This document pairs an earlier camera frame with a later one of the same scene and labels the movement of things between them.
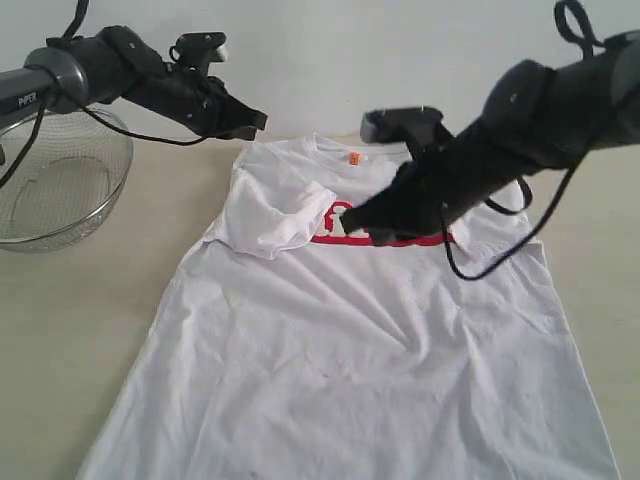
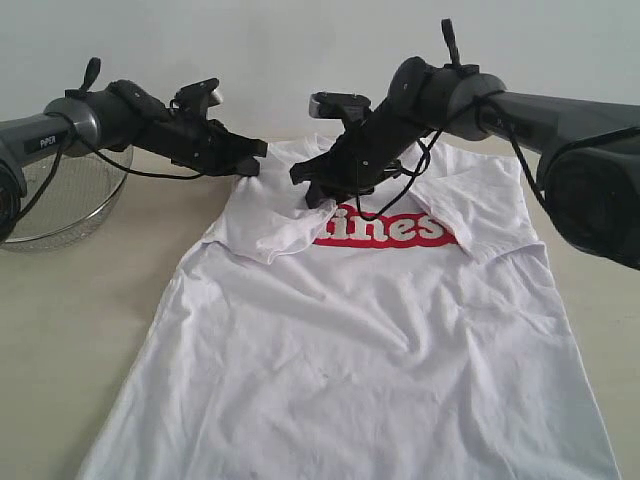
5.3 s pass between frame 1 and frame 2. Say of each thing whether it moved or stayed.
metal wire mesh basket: stayed
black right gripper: moved
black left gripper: moved
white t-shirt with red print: stayed
